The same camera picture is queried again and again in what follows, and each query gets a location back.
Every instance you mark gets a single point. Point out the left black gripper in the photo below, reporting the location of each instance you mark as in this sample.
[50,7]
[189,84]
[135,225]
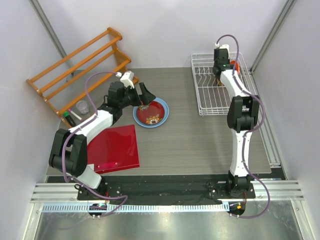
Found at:
[146,96]

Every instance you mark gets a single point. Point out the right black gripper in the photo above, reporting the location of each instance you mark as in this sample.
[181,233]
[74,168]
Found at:
[227,57]

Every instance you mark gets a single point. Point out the light blue plate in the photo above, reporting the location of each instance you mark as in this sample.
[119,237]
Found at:
[166,115]

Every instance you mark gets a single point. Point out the red floral plate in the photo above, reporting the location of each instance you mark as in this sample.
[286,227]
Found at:
[151,114]

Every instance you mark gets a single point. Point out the orange plate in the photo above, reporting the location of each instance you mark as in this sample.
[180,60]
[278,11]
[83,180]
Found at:
[237,66]

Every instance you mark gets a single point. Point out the yellow patterned plate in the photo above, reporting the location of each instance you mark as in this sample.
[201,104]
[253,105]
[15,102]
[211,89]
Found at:
[219,83]

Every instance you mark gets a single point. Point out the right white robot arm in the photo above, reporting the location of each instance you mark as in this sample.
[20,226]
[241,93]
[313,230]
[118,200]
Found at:
[242,117]

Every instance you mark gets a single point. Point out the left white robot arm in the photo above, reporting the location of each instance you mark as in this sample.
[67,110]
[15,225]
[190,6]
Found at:
[69,152]

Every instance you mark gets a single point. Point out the orange wooden rack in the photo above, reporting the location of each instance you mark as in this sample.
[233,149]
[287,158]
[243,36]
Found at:
[89,63]

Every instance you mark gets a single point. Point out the red acrylic board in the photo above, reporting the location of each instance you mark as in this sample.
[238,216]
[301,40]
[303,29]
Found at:
[114,149]

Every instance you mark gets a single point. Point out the clear plastic cup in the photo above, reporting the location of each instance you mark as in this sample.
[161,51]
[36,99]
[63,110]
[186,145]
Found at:
[82,107]

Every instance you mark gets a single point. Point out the white pink pen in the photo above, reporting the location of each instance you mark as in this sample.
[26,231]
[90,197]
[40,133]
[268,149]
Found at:
[75,115]

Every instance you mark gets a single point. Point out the green highlighter marker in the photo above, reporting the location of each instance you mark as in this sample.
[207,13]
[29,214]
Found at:
[69,119]

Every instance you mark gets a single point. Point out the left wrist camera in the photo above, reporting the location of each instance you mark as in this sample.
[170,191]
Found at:
[126,78]

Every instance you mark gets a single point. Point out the white wire dish rack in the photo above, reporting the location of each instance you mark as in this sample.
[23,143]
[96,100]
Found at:
[213,99]

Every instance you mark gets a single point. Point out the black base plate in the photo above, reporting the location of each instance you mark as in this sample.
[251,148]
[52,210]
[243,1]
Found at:
[168,190]

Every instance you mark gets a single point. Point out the aluminium rail frame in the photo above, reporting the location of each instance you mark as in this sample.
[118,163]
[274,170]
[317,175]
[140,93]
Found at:
[275,190]

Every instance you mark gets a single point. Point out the white slotted cable duct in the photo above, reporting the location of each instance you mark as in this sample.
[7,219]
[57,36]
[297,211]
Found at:
[99,208]

